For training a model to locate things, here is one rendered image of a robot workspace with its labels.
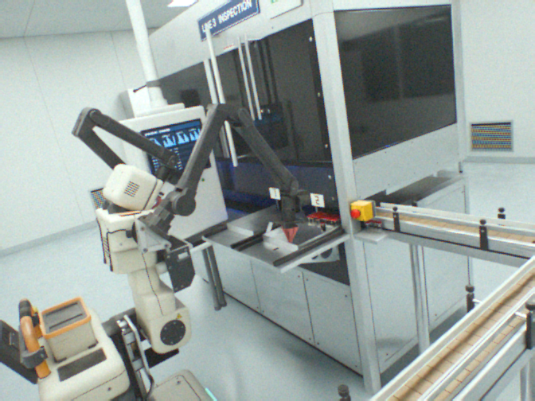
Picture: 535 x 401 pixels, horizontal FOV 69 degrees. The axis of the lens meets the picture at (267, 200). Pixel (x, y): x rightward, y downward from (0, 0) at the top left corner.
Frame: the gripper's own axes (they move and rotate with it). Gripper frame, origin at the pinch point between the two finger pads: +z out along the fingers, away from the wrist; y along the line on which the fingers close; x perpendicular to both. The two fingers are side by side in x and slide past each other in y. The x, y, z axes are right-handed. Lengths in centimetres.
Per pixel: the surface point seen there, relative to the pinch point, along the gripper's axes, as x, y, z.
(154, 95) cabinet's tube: 96, -19, -71
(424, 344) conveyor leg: -34, 50, 53
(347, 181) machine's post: -12.3, 23.1, -24.5
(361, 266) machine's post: -12.4, 31.7, 16.0
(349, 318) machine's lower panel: -3, 33, 46
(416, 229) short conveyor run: -38, 36, -5
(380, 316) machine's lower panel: -12, 45, 45
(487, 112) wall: 150, 481, -59
